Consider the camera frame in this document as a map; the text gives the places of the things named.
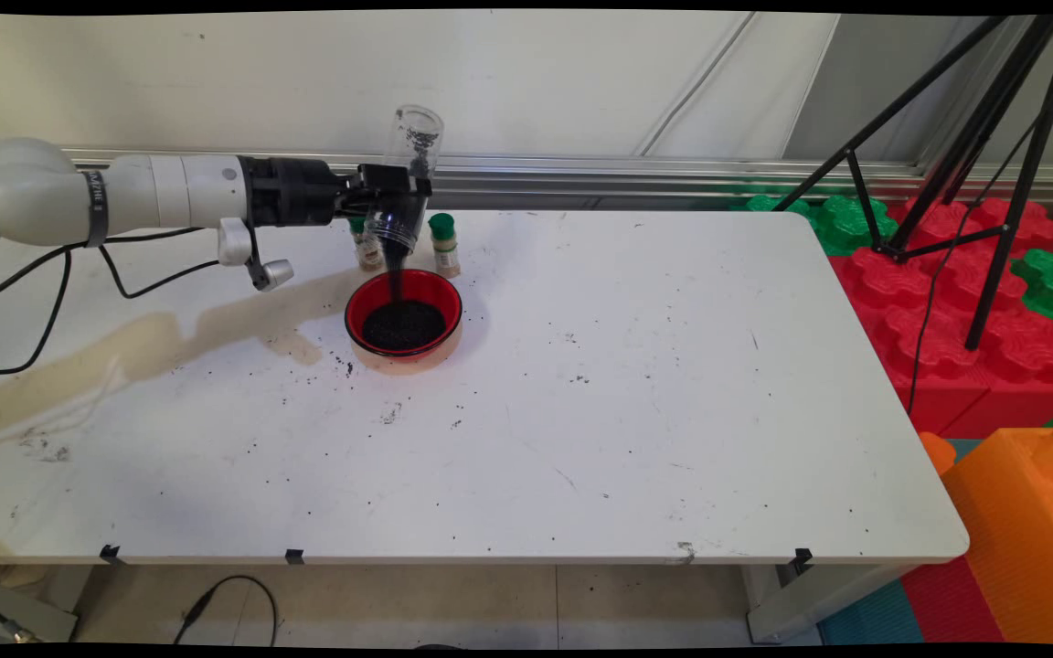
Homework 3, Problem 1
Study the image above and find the black camera cable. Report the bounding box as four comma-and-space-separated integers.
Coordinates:
0, 227, 262, 377

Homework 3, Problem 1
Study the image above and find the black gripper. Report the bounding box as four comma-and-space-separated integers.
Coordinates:
239, 157, 434, 228

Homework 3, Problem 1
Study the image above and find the red bowl black rim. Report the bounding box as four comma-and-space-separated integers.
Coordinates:
345, 269, 464, 365

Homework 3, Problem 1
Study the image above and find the black seed pile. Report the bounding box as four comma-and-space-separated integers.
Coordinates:
362, 300, 447, 353

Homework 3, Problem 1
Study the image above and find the green-capped spice bottle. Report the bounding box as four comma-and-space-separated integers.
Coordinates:
348, 216, 387, 272
428, 213, 462, 279

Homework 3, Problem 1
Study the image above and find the large orange foam block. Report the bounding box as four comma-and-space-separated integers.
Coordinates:
942, 423, 1053, 645

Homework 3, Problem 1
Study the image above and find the grey table leg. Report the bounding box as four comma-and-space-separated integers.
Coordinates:
0, 571, 80, 643
742, 564, 920, 643

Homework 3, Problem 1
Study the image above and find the teal floor mat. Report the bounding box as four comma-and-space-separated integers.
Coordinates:
817, 578, 925, 645

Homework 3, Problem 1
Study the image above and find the red floor mat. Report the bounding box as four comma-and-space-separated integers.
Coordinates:
901, 557, 1007, 643

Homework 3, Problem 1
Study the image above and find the black tripod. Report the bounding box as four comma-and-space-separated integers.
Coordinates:
773, 13, 1053, 353

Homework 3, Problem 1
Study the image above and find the clear plastic jar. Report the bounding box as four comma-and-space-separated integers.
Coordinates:
364, 104, 445, 257

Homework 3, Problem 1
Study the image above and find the black floor cable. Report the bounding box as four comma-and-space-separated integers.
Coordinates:
172, 575, 281, 647

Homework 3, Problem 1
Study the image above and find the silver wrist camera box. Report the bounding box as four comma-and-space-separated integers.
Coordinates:
248, 256, 296, 293

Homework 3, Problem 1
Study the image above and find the thin black tripod cable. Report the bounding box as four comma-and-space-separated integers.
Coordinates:
906, 50, 1053, 417

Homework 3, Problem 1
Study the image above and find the aluminium wall rail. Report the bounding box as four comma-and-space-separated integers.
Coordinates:
0, 146, 1053, 207

